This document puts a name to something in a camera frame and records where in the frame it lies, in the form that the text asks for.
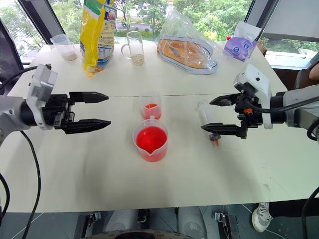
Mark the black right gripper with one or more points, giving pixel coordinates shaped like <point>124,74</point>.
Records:
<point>250,117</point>

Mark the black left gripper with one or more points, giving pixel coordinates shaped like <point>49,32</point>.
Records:
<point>58,109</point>

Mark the dark rounded robot base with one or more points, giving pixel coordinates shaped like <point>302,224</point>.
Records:
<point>137,235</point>

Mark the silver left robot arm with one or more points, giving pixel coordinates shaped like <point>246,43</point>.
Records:
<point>12,109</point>

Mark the person's bare elbow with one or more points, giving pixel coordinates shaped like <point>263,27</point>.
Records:
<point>314,72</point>

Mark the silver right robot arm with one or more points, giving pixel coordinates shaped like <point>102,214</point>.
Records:
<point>295,119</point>

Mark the clear plastic syringe orange tip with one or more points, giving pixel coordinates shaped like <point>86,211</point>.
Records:
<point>205,113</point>

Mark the small cup with red liquid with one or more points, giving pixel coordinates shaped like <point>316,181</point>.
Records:
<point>151,109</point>

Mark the beaker with red liquid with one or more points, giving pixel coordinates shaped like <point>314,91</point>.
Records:
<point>150,140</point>

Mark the plastic measuring cup with grains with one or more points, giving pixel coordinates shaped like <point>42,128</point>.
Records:
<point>66,48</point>

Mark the purple and white pouch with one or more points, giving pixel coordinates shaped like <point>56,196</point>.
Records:
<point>239,46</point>

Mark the yellow snack bag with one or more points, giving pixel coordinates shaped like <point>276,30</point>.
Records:
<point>96,37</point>

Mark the glass mug with grains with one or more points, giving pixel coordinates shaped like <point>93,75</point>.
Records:
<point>136,51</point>

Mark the clear plastic bag orange contents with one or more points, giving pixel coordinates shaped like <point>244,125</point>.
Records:
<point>184,51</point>

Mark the brown chair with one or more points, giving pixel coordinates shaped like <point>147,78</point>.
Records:
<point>302,79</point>

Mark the black office chair back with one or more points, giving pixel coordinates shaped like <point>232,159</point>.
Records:
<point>8,57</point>

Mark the white sneaker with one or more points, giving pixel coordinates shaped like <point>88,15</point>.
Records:
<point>260,217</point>

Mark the person's black trouser leg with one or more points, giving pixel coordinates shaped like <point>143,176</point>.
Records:
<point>294,208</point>

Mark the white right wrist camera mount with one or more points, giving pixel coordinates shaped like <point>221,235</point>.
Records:
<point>259,83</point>

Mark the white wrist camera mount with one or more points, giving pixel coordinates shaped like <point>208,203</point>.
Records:
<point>259,83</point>
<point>41,79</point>

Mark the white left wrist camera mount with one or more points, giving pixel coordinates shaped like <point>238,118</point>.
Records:
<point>41,79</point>

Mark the black table caster bracket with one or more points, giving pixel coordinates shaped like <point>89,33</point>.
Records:
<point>225,220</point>
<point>92,218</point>

